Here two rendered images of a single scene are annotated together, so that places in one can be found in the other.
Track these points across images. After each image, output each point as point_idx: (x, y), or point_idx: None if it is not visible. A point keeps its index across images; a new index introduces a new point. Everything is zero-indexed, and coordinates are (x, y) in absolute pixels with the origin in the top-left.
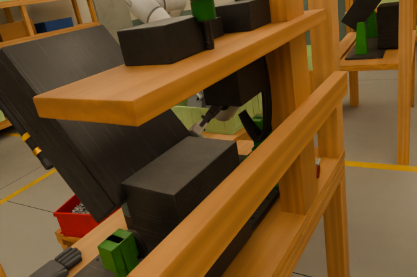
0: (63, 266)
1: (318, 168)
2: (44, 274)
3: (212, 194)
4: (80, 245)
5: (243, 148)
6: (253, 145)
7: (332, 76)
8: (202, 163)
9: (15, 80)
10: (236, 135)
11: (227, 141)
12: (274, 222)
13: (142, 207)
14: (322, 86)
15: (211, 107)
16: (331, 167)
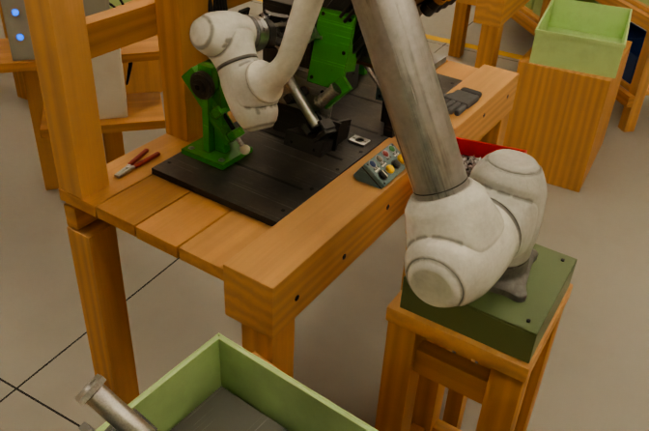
0: (447, 97)
1: (135, 158)
2: (463, 94)
3: None
4: (451, 120)
5: (223, 235)
6: (199, 241)
7: (86, 22)
8: None
9: None
10: (227, 265)
11: None
12: (233, 117)
13: None
14: (126, 9)
15: (280, 14)
16: (113, 163)
